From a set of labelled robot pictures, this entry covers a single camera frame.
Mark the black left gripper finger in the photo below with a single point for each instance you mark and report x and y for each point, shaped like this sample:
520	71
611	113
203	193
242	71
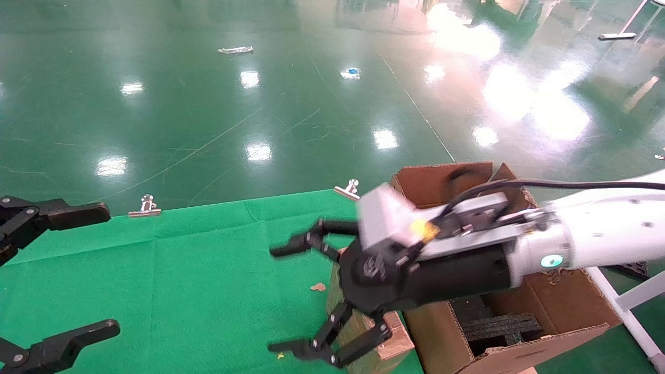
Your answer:
72	214
62	345

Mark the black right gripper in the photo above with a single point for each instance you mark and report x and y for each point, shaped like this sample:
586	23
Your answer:
441	280

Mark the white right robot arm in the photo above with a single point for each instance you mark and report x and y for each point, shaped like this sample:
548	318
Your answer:
597	234

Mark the brown cardboard scrap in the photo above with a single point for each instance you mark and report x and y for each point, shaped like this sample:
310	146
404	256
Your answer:
318	286

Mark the large open cardboard carton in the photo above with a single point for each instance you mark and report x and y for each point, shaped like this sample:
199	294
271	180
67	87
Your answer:
561	306

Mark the silver binder clip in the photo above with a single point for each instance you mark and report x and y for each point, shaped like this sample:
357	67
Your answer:
145	212
347	192

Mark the green table cloth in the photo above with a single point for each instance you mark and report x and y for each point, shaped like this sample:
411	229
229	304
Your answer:
208	285

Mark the black corrugated foam block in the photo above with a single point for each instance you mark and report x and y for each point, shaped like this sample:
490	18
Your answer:
499	327

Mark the white plastic wrapper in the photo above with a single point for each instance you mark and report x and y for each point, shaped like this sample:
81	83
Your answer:
235	50

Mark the black textured foam piece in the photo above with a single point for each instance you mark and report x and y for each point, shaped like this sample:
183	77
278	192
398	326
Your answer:
634	270

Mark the white floor stand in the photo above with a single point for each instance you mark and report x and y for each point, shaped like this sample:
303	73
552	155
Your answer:
617	36

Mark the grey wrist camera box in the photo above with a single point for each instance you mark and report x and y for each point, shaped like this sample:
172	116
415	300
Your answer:
387	218

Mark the silver camera mount bracket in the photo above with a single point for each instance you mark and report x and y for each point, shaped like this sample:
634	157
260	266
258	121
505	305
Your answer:
478	239

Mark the white metal table frame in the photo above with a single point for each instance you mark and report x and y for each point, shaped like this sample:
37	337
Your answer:
631	322

